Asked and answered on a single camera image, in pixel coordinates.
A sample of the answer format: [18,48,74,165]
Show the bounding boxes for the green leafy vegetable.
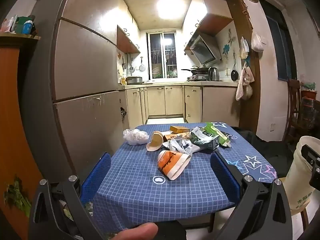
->
[4,175,32,218]

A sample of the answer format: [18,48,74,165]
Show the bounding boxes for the kitchen window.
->
[146,31,178,80]

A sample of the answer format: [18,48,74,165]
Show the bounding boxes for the person's left hand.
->
[110,222,159,240]

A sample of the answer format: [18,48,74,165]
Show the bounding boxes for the dark green carton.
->
[191,127,220,151]

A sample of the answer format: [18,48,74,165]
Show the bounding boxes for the black wok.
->
[181,66,209,75]

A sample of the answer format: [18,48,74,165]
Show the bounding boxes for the red plant pot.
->
[300,81,318,100]

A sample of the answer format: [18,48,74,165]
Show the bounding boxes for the steel kettle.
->
[208,67,220,81]

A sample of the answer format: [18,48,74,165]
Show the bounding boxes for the beige kitchen base cabinets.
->
[125,81,240,128]

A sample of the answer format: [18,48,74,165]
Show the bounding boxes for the blue checkered tablecloth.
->
[89,122,278,234]

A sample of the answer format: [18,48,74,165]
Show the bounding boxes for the cream plastic bucket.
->
[285,135,320,217]

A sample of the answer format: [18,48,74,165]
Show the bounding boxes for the dark blue window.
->
[260,0,298,82]

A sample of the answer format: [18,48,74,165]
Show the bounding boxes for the green container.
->
[16,16,35,34]

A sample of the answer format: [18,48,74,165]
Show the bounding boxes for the grey refrigerator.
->
[21,0,130,178]

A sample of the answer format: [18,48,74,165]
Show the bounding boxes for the orange wooden cabinet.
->
[0,36,43,240]

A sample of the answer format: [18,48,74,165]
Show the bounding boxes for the hanging translucent plastic bag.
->
[239,37,250,60]

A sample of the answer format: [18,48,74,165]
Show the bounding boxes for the hanging black frying pan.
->
[230,54,239,82]

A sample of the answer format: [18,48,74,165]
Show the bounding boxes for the hanging white plastic bag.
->
[251,30,264,53]

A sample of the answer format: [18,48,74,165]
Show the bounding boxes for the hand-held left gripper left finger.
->
[27,152,112,240]

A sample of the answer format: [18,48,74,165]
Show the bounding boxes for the round ceiling light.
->
[156,0,185,19]

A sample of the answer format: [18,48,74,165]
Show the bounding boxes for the gas stove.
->
[187,74,209,82]

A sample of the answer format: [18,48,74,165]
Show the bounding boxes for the orange cardboard box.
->
[169,126,191,133]

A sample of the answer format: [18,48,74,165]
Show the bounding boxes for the dark wooden chair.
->
[285,78,304,143]

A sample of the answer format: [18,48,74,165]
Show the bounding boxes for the blue jar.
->
[22,20,34,34]

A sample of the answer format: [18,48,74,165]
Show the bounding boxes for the white wipes packet blue print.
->
[168,139,200,155]

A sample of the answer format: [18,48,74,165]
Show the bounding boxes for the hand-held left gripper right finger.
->
[210,151,293,240]

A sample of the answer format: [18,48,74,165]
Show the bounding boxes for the clear plastic bag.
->
[123,128,150,145]

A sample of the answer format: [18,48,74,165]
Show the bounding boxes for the hanging cloth bag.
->
[235,65,255,102]

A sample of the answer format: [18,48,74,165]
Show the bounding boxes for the kitchen wall cabinet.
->
[117,25,141,54]
[182,0,234,37]

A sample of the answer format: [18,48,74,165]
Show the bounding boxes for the orange and white paper cup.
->
[157,149,192,180]

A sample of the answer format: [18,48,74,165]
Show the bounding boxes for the long light green box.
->
[204,122,232,147]

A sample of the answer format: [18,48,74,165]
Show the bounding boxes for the printed snack box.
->
[162,131,192,141]

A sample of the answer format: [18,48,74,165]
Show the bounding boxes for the steel range hood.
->
[184,32,223,65]

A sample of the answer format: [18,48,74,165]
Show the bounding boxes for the beige paper cup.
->
[146,131,164,152]

